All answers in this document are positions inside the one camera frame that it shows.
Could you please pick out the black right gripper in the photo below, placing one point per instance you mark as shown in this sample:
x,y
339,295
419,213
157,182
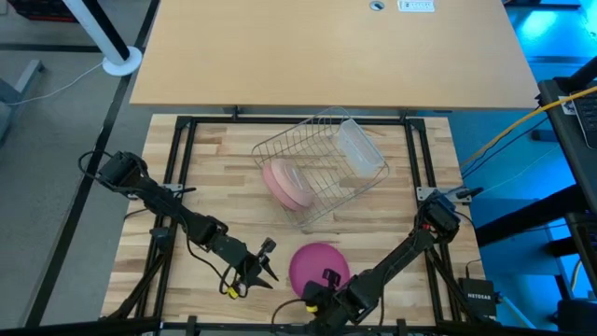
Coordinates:
x,y
336,303

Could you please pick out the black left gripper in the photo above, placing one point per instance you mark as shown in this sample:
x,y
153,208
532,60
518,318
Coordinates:
x,y
249,266

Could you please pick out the magenta plastic plate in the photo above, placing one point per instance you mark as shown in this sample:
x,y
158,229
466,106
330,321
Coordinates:
x,y
312,261

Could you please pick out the salmon pink plastic plate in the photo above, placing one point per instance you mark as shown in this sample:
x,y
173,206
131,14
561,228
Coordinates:
x,y
270,184

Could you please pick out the peach plastic plate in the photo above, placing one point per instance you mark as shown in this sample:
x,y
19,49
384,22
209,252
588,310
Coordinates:
x,y
294,182

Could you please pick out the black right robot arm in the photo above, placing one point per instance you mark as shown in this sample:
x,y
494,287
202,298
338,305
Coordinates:
x,y
396,261

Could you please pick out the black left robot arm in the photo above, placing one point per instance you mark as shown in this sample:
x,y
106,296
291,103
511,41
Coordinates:
x,y
158,200

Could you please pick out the translucent plastic cutlery caddy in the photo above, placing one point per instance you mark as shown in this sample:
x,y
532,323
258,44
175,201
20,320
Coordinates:
x,y
359,149

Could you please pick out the beige wooden desk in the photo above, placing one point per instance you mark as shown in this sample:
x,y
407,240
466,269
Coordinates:
x,y
326,56

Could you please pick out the white pole with round base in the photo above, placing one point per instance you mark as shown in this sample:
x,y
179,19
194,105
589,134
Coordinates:
x,y
122,65

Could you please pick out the black equipment cart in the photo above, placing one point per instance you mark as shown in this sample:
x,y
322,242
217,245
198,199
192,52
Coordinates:
x,y
559,140

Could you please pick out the white power strip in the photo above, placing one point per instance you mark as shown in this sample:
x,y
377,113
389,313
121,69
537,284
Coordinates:
x,y
415,5

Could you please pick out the grey furniture base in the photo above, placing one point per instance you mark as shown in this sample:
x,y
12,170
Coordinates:
x,y
9,102

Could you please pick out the dark crate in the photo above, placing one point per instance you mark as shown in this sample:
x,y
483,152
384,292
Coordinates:
x,y
42,9

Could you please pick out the black aluminium table frame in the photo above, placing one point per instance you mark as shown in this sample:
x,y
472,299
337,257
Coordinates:
x,y
224,120

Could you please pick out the black Netgear network switch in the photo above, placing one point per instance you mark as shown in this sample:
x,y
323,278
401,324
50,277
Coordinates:
x,y
478,296

